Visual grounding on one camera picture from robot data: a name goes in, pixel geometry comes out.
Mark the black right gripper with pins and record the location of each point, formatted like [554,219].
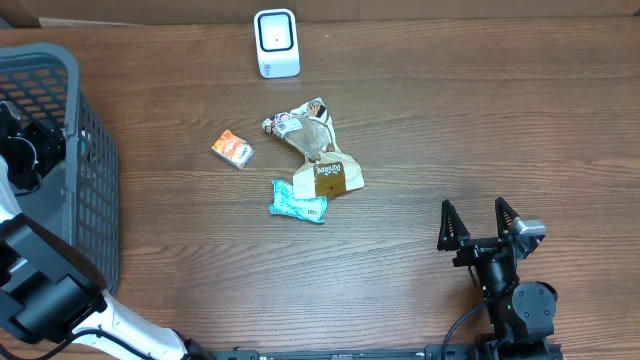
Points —
[453,236]

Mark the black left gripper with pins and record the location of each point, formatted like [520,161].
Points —
[53,144]

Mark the beige brown snack bag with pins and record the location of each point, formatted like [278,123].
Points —
[327,171]

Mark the teal snack packet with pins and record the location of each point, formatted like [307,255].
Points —
[286,204]

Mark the orange white small box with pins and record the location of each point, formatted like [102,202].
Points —
[233,149]

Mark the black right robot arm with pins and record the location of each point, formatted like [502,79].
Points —
[521,314]

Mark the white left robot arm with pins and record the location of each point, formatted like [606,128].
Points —
[49,290]

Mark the white barcode scanner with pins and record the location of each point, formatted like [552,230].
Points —
[277,47]

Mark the grey plastic mesh basket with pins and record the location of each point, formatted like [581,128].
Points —
[79,198]

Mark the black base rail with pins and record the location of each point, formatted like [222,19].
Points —
[325,355]

